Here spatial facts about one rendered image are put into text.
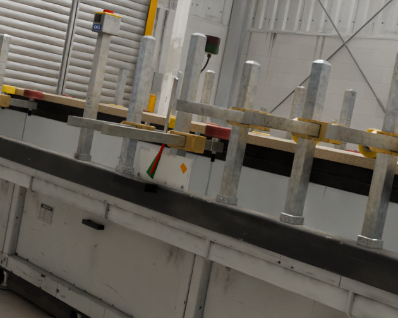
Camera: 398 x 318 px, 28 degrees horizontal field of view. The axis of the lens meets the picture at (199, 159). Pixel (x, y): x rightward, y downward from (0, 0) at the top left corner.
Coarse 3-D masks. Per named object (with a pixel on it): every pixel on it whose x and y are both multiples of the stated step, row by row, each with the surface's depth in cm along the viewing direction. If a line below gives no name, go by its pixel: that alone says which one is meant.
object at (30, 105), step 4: (12, 100) 333; (16, 100) 335; (20, 100) 336; (24, 100) 337; (12, 104) 334; (16, 104) 335; (20, 104) 336; (24, 104) 337; (28, 104) 338; (32, 104) 340; (36, 104) 341; (28, 108) 339; (32, 108) 340; (36, 108) 341
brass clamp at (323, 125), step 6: (300, 120) 202; (306, 120) 200; (312, 120) 199; (324, 126) 196; (294, 132) 203; (324, 132) 195; (306, 138) 200; (312, 138) 198; (318, 138) 196; (324, 138) 195
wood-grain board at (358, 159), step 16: (48, 96) 339; (64, 96) 454; (112, 112) 302; (144, 112) 337; (192, 128) 266; (256, 144) 243; (272, 144) 238; (288, 144) 233; (336, 160) 219; (352, 160) 215; (368, 160) 211
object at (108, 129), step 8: (104, 128) 217; (112, 128) 217; (120, 128) 219; (128, 128) 221; (120, 136) 219; (128, 136) 221; (136, 136) 223; (144, 136) 225; (152, 136) 226; (160, 136) 228; (168, 136) 230; (176, 136) 232; (184, 136) 234; (176, 144) 233; (208, 144) 241; (216, 144) 243; (216, 152) 245
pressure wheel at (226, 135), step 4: (208, 128) 242; (212, 128) 241; (216, 128) 240; (220, 128) 240; (224, 128) 241; (228, 128) 246; (208, 132) 242; (212, 132) 241; (216, 132) 241; (220, 132) 241; (224, 132) 241; (228, 132) 242; (212, 136) 241; (216, 136) 241; (220, 136) 241; (224, 136) 241; (228, 136) 242; (216, 140) 243; (212, 156) 244; (212, 160) 244
